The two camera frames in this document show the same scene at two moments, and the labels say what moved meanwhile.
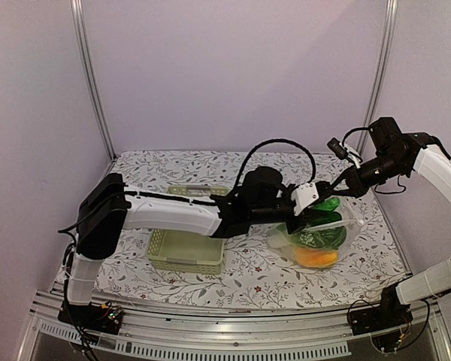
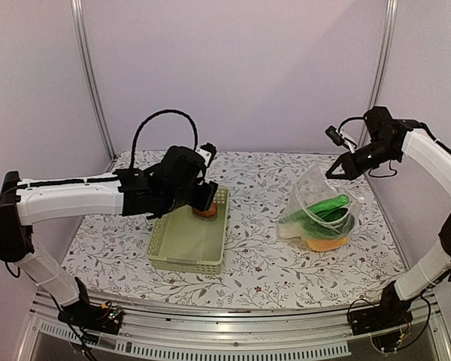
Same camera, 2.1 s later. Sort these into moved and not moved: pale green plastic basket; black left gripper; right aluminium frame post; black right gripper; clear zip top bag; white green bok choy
Moved: white green bok choy; clear zip top bag; black left gripper; black right gripper
Not moved: pale green plastic basket; right aluminium frame post
